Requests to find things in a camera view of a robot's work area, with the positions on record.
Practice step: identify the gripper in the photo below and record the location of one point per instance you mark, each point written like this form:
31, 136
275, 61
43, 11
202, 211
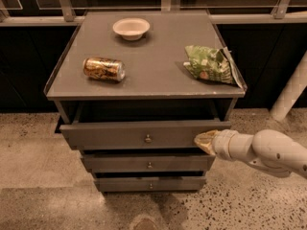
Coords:
222, 145

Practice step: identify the grey top drawer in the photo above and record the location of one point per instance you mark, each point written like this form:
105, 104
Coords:
123, 125

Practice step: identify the grey drawer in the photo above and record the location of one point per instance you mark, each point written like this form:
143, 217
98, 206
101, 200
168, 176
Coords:
123, 125
133, 163
141, 184

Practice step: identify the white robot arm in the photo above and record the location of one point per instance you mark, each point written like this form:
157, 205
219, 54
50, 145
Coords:
267, 151

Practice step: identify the round metal drawer knob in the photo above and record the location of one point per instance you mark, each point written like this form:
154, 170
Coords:
148, 139

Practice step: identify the grey bottom drawer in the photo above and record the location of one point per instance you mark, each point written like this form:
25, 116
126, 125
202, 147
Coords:
141, 184

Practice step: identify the grey drawer cabinet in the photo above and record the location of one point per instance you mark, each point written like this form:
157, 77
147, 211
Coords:
154, 71

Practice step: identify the grey middle drawer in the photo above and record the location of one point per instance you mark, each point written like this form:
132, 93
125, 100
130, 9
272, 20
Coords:
133, 163

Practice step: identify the green chip bag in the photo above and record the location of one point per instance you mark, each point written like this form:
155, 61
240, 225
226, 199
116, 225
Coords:
212, 64

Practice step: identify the gold soda can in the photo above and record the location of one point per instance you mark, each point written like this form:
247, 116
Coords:
100, 68

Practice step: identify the beige paper bowl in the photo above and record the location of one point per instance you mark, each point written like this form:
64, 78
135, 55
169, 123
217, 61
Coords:
131, 28

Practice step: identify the metal glass railing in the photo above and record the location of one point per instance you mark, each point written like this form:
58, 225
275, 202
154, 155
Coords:
72, 12

